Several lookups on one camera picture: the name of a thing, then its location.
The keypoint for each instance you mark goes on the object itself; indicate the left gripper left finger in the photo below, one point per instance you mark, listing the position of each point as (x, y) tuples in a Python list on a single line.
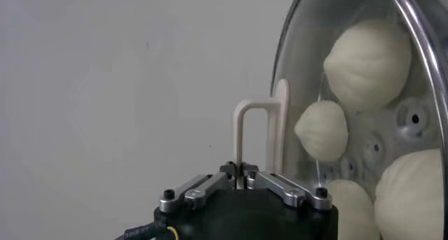
[(196, 192)]

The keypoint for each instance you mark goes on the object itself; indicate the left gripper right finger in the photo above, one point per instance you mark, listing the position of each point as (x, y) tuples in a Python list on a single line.
[(280, 187)]

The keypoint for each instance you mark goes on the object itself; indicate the white steamed baozi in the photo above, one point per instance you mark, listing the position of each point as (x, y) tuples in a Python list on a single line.
[(413, 199), (353, 210), (367, 63), (322, 131)]

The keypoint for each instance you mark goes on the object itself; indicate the round glass lid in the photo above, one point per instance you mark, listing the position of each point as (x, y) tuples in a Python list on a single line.
[(301, 52)]

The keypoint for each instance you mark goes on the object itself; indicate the stainless steel steamer basket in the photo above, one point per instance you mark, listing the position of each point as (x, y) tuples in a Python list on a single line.
[(407, 122)]

